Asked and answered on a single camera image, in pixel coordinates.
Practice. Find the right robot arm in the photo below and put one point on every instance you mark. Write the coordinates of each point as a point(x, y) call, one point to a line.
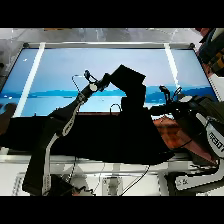
point(213, 140)

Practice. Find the black garment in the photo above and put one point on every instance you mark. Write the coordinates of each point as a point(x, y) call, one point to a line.
point(133, 133)

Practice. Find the heap of clothes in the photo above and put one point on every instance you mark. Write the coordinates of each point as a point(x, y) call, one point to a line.
point(212, 48)

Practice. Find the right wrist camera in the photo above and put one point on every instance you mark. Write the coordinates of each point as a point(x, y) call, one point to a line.
point(164, 90)

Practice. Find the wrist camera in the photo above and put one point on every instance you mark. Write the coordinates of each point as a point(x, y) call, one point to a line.
point(164, 90)
point(87, 74)

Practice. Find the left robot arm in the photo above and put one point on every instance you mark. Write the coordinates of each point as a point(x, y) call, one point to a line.
point(39, 160)

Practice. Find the person's hand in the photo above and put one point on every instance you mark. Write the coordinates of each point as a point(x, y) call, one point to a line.
point(7, 115)

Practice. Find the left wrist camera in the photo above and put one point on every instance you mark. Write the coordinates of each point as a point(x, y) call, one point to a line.
point(87, 74)

